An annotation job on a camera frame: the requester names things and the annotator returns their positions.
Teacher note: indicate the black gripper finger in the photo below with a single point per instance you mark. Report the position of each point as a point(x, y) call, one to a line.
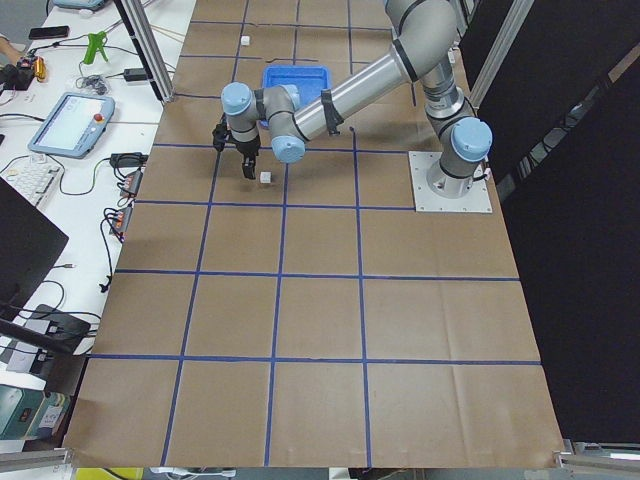
point(249, 168)

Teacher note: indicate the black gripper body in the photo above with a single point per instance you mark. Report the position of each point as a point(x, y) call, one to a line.
point(247, 149)

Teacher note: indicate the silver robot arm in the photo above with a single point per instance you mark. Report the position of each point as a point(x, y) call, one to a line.
point(425, 30)

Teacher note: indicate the blue plastic tray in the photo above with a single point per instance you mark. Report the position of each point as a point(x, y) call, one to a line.
point(309, 80)

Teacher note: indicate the black power adapter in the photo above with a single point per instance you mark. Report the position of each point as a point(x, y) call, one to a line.
point(134, 74)

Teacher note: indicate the brown paper table cover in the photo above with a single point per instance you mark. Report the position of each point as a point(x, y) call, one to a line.
point(318, 320)

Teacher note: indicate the blue teach pendant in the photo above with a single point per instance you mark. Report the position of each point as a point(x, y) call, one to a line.
point(73, 126)

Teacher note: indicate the white keyboard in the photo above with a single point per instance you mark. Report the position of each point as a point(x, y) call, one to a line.
point(35, 182)

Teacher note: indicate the black monitor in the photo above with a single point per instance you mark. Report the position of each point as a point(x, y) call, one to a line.
point(30, 246)

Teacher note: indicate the black smartphone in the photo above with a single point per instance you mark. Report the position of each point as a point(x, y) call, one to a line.
point(51, 32)

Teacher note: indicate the aluminium frame post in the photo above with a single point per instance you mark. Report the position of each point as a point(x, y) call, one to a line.
point(139, 29)

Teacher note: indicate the green handled grabber tool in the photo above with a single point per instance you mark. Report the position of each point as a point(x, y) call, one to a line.
point(96, 45)

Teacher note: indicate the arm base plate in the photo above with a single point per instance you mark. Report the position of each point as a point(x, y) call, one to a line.
point(452, 200)

